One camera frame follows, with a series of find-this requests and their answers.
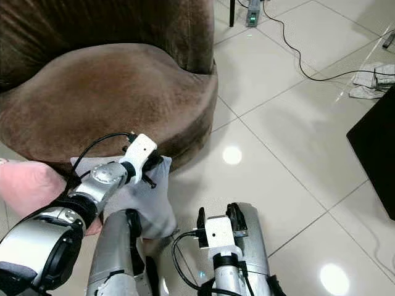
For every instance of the grey pillow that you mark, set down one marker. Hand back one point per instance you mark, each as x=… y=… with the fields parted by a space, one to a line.
x=148 y=206

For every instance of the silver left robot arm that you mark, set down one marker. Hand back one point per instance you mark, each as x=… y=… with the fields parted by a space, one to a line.
x=37 y=246

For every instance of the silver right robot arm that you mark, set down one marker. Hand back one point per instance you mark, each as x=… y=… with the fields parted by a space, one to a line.
x=228 y=280

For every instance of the brown velvet sofa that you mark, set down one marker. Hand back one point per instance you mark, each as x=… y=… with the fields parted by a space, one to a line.
x=111 y=92

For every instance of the pink pillow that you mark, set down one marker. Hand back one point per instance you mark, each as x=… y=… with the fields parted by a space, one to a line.
x=31 y=185

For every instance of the robot right leg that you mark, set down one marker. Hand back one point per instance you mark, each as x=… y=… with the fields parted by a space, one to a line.
x=256 y=253

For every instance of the robot leg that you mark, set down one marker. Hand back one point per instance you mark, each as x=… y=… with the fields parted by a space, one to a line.
x=256 y=253
x=114 y=259

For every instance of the robot left leg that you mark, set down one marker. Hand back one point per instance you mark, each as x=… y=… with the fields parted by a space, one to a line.
x=114 y=259

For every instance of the thin black pole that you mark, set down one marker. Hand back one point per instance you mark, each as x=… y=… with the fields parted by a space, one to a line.
x=232 y=12

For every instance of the small grey power device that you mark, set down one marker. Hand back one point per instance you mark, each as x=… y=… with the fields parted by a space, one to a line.
x=253 y=12

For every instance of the black leather ottoman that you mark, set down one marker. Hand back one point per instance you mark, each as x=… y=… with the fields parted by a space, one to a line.
x=376 y=154

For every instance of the white crumpled cloth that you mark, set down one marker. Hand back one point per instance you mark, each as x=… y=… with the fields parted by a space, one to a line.
x=370 y=83

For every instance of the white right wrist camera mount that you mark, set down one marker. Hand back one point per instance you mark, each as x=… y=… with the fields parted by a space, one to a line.
x=220 y=235

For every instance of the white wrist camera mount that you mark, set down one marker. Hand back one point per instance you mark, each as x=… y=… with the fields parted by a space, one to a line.
x=141 y=151
x=220 y=235

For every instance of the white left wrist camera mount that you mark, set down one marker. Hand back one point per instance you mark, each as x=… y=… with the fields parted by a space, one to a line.
x=141 y=151

